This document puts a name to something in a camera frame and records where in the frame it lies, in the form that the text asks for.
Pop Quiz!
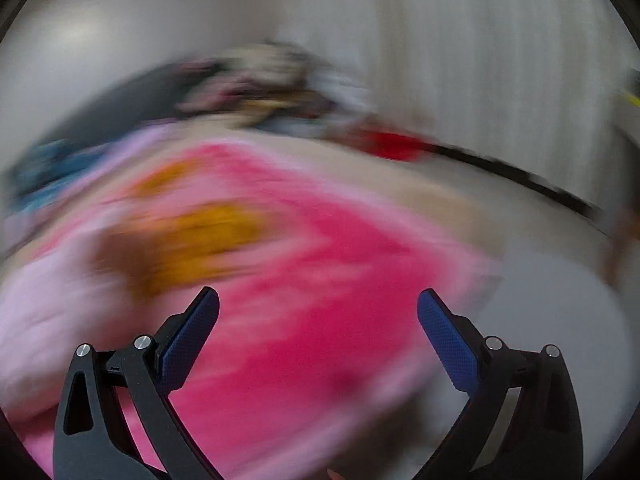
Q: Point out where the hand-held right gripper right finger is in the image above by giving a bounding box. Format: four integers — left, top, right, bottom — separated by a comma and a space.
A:
416, 288, 585, 480

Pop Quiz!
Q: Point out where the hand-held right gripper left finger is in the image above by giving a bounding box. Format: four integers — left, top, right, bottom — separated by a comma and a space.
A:
52, 286, 226, 480

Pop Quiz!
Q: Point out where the pink quilted jacket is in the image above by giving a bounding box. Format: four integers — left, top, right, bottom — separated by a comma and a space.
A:
0, 250, 136, 423

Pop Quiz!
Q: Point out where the pile of mixed clothes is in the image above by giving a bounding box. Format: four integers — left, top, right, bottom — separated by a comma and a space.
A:
177, 42, 381, 136

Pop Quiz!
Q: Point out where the beige bed cover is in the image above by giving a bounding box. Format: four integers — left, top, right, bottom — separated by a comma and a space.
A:
0, 127, 621, 461

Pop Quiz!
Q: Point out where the pink printed blanket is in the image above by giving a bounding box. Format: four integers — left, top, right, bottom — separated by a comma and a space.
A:
10, 142, 501, 480

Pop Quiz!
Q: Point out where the black bar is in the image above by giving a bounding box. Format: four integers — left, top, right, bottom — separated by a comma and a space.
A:
425, 142, 607, 222

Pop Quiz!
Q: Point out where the red cloth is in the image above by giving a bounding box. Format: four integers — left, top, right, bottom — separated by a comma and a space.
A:
367, 130, 432, 162

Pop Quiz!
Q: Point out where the blue floral quilt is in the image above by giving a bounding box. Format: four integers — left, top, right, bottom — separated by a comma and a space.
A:
5, 127, 171, 221

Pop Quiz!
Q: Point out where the white satin curtain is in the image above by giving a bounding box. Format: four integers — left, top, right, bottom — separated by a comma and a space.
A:
360, 0, 632, 211

